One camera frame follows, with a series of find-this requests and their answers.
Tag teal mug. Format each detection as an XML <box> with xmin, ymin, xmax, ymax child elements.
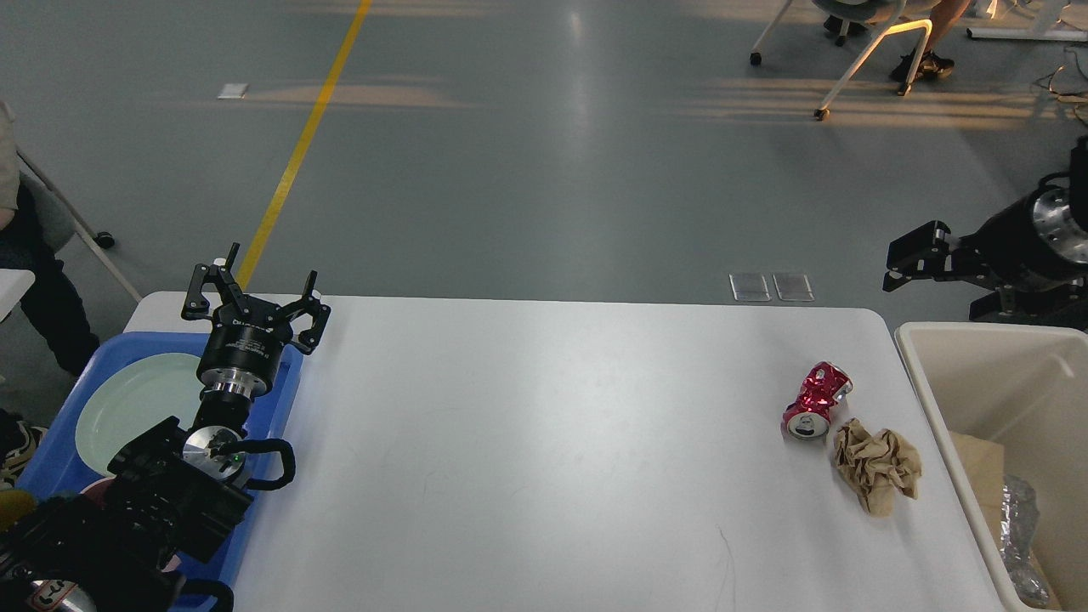
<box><xmin>0</xmin><ymin>489</ymin><xmax>37</xmax><ymax>533</ymax></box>

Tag seated person at left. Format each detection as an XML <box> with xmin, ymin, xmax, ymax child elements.
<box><xmin>0</xmin><ymin>102</ymin><xmax>101</xmax><ymax>490</ymax></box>

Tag grey chair at left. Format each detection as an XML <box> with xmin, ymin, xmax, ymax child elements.
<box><xmin>17</xmin><ymin>148</ymin><xmax>144</xmax><ymax>303</ymax></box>

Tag person in white shorts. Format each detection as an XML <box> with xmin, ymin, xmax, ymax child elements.
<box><xmin>823</xmin><ymin>1</ymin><xmax>972</xmax><ymax>82</ymax></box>

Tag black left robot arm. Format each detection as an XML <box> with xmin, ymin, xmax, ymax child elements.
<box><xmin>3</xmin><ymin>244</ymin><xmax>332</xmax><ymax>611</ymax></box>

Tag black floor cables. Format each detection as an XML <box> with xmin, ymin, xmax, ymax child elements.
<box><xmin>1031</xmin><ymin>42</ymin><xmax>1088</xmax><ymax>128</ymax></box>

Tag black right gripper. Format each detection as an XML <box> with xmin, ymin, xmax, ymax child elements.
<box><xmin>882</xmin><ymin>187</ymin><xmax>1087</xmax><ymax>328</ymax></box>

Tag metal floor plate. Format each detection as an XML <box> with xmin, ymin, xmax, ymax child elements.
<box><xmin>772</xmin><ymin>274</ymin><xmax>815</xmax><ymax>303</ymax></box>
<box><xmin>729</xmin><ymin>274</ymin><xmax>772</xmax><ymax>303</ymax></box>

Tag pink mug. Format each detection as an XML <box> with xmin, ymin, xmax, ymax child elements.
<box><xmin>79</xmin><ymin>476</ymin><xmax>180</xmax><ymax>572</ymax></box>

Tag light green plate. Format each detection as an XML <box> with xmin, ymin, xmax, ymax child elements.
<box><xmin>75</xmin><ymin>353</ymin><xmax>203</xmax><ymax>477</ymax></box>

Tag aluminium foil container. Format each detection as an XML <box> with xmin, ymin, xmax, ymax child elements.
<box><xmin>999</xmin><ymin>475</ymin><xmax>1051</xmax><ymax>609</ymax></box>

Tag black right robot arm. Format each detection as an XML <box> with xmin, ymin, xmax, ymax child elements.
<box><xmin>882</xmin><ymin>137</ymin><xmax>1087</xmax><ymax>330</ymax></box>

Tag crushed red can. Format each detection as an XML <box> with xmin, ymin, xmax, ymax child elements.
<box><xmin>781</xmin><ymin>362</ymin><xmax>853</xmax><ymax>440</ymax></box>

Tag left metal floor plate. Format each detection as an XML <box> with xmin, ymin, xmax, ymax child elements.
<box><xmin>729</xmin><ymin>274</ymin><xmax>772</xmax><ymax>303</ymax></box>

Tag brown paper ball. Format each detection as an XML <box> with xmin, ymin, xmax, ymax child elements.
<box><xmin>832</xmin><ymin>418</ymin><xmax>922</xmax><ymax>518</ymax></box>

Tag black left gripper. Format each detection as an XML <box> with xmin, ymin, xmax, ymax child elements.
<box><xmin>180</xmin><ymin>241</ymin><xmax>332</xmax><ymax>400</ymax></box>

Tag white table at left edge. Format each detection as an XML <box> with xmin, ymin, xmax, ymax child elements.
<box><xmin>0</xmin><ymin>269</ymin><xmax>35</xmax><ymax>321</ymax></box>

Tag brown paper bag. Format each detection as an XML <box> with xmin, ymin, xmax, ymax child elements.
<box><xmin>949</xmin><ymin>433</ymin><xmax>1061</xmax><ymax>609</ymax></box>

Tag right metal floor plate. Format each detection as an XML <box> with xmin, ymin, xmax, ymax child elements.
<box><xmin>772</xmin><ymin>274</ymin><xmax>815</xmax><ymax>303</ymax></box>

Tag white desk frame background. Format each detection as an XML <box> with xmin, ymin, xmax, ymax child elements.
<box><xmin>966</xmin><ymin>1</ymin><xmax>1087</xmax><ymax>45</ymax></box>

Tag white rolling chair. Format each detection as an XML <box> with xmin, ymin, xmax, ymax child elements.
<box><xmin>749</xmin><ymin>0</ymin><xmax>934</xmax><ymax>122</ymax></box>

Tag beige plastic bin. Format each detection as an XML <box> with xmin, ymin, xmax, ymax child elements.
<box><xmin>895</xmin><ymin>322</ymin><xmax>1087</xmax><ymax>611</ymax></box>

